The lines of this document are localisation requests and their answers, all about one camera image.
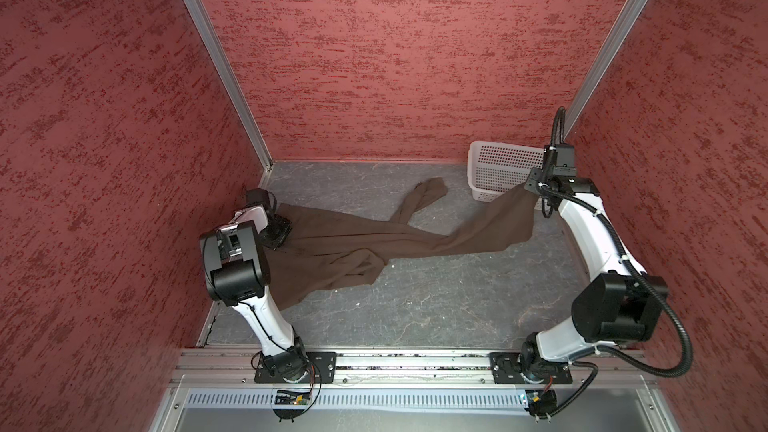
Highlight brown trousers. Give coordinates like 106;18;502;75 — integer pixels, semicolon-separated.
266;177;538;310

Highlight white plastic basket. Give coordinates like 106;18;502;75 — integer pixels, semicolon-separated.
467;141;544;202

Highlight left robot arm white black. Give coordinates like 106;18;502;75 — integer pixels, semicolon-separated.
199;204;315;384

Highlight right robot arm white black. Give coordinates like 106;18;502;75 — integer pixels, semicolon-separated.
519;168;663;383

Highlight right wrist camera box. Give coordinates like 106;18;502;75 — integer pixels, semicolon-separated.
543;143;577;177

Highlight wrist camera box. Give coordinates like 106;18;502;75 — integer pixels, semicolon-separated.
543;143;577;177
246;188;277;215

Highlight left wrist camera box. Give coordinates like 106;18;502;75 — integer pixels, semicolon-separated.
246;188;277;215

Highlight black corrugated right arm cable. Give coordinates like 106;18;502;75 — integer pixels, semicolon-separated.
537;106;695;380

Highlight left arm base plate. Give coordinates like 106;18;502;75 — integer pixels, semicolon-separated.
253;351;338;385

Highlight aluminium front rail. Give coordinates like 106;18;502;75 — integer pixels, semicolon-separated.
170;346;656;389

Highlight perforated white cable duct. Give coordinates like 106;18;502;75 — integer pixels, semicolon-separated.
185;388;528;415

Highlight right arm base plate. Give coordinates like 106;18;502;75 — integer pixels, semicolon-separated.
489;352;573;387

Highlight right aluminium corner post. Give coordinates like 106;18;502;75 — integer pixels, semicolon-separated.
565;0;649;137

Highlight aluminium corner post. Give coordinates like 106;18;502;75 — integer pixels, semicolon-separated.
182;0;274;174
565;0;649;137

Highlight left aluminium corner post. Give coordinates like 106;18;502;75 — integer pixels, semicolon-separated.
182;0;274;174

